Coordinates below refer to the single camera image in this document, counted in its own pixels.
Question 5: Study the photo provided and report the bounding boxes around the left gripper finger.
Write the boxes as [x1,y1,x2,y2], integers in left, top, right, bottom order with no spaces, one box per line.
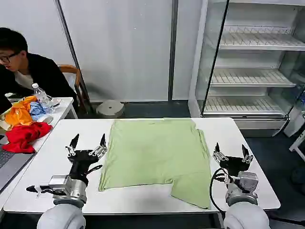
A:
[65,133,80,157]
[89,133,108,159]

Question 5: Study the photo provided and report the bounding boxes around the small white side table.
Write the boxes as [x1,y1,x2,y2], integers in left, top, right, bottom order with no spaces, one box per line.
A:
[0,96,79,194]

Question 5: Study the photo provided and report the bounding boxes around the round grey floor base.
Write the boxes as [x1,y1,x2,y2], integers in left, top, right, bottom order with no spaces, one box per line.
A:
[95,99,125,118]

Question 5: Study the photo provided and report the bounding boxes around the orange cloth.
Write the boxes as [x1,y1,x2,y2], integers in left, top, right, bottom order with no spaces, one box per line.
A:
[4,95,39,131]

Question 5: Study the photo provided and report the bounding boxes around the red cloth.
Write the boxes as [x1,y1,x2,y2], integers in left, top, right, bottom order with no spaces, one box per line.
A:
[2,121,53,154]

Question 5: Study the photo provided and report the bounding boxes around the light green t-shirt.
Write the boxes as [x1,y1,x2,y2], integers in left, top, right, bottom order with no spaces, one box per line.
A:
[98,118,212,210]

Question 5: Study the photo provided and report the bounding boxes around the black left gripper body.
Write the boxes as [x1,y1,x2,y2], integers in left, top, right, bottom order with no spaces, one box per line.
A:
[67,149,101,183]

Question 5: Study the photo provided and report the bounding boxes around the wooden chair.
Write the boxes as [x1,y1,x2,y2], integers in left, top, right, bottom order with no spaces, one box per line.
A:
[57,64,87,108]

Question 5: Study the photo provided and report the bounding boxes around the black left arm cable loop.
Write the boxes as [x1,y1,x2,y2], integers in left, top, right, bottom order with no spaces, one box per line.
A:
[26,185,54,194]

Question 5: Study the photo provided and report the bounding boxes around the light blue cloth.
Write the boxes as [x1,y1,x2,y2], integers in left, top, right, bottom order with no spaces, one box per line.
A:
[29,101,52,121]

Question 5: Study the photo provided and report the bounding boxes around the black slanted metal pole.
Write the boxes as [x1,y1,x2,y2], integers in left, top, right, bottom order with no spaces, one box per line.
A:
[56,0,96,117]

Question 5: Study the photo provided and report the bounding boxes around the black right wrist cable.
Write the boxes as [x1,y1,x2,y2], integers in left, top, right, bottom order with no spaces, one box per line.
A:
[209,167,231,213]

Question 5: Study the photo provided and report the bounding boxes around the black eyeglasses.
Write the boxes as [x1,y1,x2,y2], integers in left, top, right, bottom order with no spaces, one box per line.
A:
[0,52,19,63]

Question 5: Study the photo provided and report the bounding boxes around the cream cloth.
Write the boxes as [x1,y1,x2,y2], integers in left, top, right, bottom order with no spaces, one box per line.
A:
[0,114,13,131]

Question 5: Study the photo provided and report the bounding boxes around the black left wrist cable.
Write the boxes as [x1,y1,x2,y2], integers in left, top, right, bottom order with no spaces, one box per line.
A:
[86,164,103,175]

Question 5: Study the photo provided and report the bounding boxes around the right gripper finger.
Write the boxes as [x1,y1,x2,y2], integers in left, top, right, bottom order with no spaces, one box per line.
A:
[240,144,254,164]
[212,142,229,163]

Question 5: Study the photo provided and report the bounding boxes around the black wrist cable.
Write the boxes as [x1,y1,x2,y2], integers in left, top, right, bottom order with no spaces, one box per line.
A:
[209,167,231,213]
[86,164,103,175]

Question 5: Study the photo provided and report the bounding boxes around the clear plastic water bottle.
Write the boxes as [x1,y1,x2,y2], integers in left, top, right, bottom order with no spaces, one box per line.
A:
[31,83,52,108]

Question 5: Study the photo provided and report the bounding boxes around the person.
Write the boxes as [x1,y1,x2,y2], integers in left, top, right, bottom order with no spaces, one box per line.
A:
[0,27,79,111]

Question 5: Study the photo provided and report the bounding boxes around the empty glass display fridge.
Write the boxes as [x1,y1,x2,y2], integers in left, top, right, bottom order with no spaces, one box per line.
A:
[189,0,305,137]

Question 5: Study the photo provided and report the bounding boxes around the grey laptop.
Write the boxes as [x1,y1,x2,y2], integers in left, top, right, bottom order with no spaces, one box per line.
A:
[0,135,36,192]

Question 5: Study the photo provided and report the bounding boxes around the grey vertical partition post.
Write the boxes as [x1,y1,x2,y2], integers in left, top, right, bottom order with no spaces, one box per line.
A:
[167,0,179,102]

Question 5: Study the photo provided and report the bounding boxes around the white furniture frame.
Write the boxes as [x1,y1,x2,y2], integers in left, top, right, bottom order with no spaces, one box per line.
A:
[288,130,305,163]

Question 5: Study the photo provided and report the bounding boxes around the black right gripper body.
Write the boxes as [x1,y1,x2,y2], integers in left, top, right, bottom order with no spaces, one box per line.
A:
[219,155,251,178]

